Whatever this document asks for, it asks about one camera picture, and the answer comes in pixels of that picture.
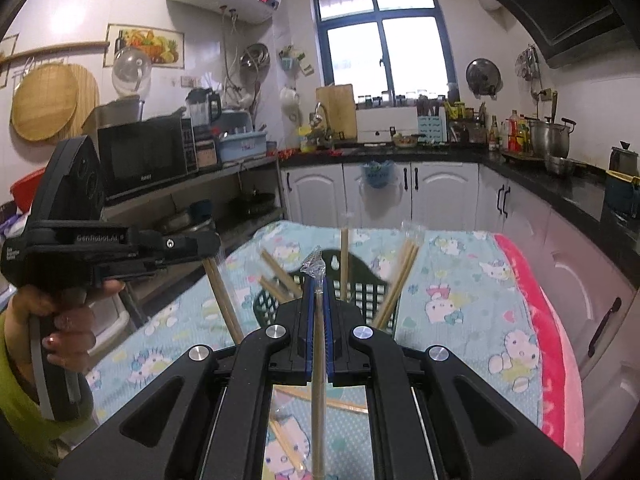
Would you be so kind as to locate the green perforated utensil basket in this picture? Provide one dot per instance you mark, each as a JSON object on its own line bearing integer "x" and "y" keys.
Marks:
{"x": 360, "y": 292}

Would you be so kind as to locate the teal pot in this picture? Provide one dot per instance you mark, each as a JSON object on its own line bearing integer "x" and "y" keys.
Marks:
{"x": 622, "y": 190}

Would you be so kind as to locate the black kitchen countertop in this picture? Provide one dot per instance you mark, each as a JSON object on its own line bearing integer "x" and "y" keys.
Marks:
{"x": 550, "y": 175}

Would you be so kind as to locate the steel faucet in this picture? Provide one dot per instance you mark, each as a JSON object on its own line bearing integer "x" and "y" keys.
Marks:
{"x": 322, "y": 120}

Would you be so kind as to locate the large steel pot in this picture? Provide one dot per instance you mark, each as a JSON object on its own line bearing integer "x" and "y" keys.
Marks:
{"x": 550, "y": 137}

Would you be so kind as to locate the pink blanket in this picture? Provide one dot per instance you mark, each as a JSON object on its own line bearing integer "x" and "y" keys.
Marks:
{"x": 555, "y": 360}

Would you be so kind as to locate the fruit wall picture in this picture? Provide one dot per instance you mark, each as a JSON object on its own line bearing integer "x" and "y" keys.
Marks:
{"x": 147, "y": 45}

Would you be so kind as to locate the steel basin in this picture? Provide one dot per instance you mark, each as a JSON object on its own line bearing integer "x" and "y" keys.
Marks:
{"x": 185, "y": 221}

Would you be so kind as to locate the light blue cartoon cloth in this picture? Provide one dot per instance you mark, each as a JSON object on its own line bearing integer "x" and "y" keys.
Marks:
{"x": 450, "y": 270}

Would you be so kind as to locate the wooden cutting board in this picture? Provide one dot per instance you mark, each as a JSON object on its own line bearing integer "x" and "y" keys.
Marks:
{"x": 337, "y": 110}

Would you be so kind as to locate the person's left forearm green sleeve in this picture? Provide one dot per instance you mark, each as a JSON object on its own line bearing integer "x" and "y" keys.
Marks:
{"x": 15, "y": 400}

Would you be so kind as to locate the person's left hand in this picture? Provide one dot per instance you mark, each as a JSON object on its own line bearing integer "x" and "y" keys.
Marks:
{"x": 70, "y": 330}

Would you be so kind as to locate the hanging steel bowl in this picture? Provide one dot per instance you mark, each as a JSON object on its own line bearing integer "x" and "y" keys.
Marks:
{"x": 255, "y": 56}

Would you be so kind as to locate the black blender jug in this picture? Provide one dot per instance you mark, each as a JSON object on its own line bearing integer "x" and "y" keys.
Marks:
{"x": 202, "y": 107}

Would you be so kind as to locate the blue knife holder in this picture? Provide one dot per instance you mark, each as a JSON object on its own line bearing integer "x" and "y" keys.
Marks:
{"x": 432, "y": 129}

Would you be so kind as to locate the blue dish rack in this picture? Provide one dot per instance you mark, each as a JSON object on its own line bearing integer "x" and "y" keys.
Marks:
{"x": 245, "y": 146}

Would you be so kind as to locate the blue framed window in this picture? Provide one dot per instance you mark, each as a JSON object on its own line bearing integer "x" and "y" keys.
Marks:
{"x": 385, "y": 50}

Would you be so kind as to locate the hanging blue basket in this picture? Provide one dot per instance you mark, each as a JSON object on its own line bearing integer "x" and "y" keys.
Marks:
{"x": 378, "y": 174}

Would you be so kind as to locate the white mug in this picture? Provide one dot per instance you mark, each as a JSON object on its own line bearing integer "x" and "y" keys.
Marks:
{"x": 289, "y": 100}

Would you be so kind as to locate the cooking oil bottles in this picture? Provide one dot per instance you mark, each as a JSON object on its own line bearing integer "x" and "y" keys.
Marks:
{"x": 517, "y": 132}

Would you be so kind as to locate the black microwave oven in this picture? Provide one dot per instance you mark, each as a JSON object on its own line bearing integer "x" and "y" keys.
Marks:
{"x": 145, "y": 155}

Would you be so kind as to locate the hanging steel ladles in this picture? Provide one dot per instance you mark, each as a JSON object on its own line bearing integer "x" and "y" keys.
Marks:
{"x": 529, "y": 62}

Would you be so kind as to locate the red plastic basin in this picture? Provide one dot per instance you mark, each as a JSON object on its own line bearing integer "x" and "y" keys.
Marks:
{"x": 30, "y": 190}

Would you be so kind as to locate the steel pan lid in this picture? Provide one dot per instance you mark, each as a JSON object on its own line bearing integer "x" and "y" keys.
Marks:
{"x": 483, "y": 77}

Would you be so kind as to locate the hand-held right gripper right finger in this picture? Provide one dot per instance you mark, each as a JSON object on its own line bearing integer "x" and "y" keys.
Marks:
{"x": 328, "y": 330}

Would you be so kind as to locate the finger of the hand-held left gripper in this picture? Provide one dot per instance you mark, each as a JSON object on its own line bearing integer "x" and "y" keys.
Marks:
{"x": 185, "y": 246}

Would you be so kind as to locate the round bamboo tray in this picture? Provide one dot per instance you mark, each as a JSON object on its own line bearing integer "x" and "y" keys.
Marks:
{"x": 45, "y": 102}

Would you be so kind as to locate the wooden rolling pin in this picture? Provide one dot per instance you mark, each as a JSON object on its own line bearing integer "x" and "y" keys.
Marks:
{"x": 55, "y": 51}

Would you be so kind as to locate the glass pot lid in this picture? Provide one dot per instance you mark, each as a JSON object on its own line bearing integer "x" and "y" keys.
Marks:
{"x": 131, "y": 72}

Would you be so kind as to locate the white base cabinets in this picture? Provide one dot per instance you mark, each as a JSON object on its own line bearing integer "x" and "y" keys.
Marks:
{"x": 450, "y": 195}

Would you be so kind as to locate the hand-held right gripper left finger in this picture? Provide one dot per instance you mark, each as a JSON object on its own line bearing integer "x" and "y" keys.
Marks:
{"x": 306, "y": 330}

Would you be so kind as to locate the black range hood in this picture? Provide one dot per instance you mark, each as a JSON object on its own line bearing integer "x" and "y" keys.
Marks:
{"x": 565, "y": 5}

